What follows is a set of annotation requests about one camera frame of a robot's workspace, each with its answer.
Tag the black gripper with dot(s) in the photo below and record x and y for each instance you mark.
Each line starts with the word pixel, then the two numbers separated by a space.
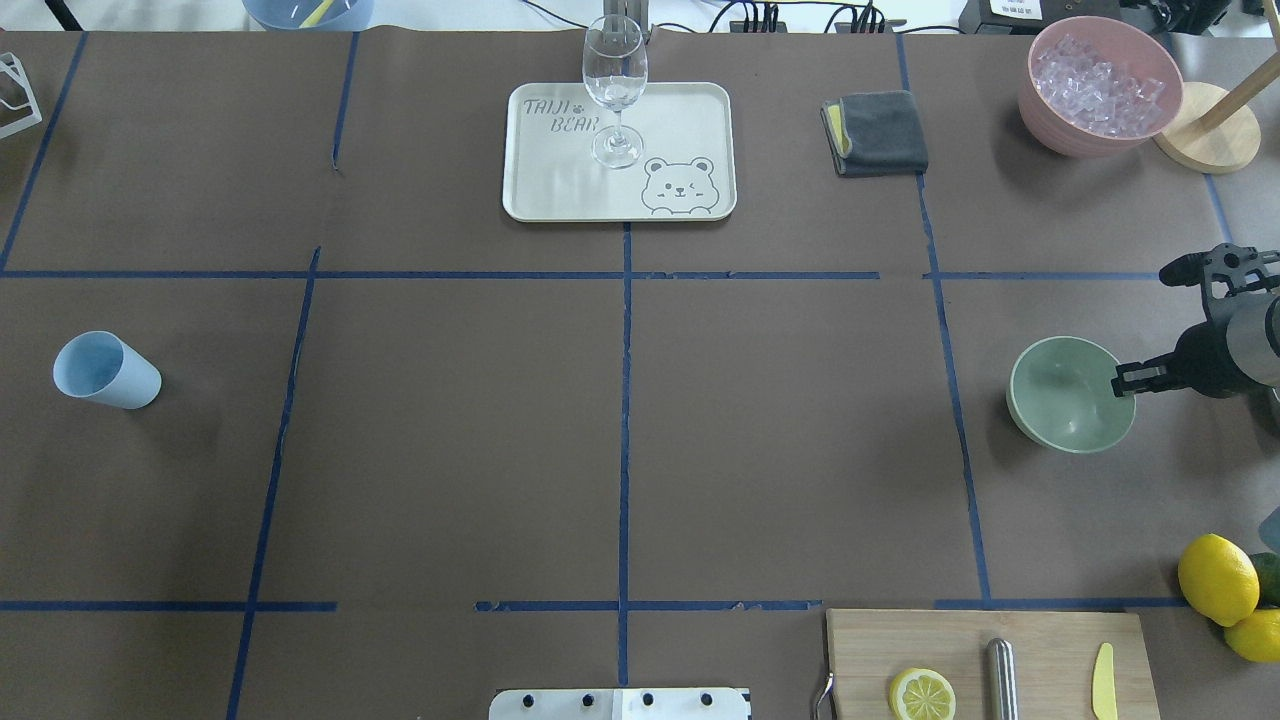
pixel 1207 362

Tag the green bowl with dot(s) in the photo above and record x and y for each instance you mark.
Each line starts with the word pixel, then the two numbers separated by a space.
pixel 1059 394

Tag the light blue cup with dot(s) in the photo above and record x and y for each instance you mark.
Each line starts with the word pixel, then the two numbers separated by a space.
pixel 97 366

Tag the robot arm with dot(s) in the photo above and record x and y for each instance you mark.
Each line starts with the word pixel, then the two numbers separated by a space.
pixel 1236 356

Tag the pink bowl with ice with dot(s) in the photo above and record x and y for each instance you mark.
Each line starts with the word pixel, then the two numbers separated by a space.
pixel 1094 87

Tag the blue bowl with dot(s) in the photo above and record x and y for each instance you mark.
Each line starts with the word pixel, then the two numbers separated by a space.
pixel 345 16

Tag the yellow lemon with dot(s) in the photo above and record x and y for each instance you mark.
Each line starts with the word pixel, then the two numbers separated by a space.
pixel 1256 638
pixel 1218 580

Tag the wooden glass holder stand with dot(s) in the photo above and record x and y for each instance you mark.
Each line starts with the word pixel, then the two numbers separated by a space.
pixel 1212 126

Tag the wooden cutting board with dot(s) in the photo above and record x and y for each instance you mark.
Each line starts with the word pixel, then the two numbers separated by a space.
pixel 1054 654

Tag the yellow plastic knife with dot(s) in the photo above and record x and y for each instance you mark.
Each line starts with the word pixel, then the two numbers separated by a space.
pixel 1103 684

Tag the half lemon slice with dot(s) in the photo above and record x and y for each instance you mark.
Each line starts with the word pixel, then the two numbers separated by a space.
pixel 921 693

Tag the clear wine glass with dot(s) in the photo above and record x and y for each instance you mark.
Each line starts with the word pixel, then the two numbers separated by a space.
pixel 615 70

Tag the yellow plastic fork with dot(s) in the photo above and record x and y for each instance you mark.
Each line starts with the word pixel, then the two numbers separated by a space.
pixel 316 14

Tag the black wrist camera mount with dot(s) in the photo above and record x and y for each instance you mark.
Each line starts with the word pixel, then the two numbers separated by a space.
pixel 1225 272

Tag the metal handled knife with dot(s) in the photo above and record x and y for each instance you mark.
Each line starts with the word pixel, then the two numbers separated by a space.
pixel 1002 680

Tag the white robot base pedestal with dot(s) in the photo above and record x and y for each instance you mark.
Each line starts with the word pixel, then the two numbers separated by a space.
pixel 622 703

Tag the white wire cup rack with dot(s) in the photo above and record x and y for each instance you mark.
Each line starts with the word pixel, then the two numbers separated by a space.
pixel 19 104

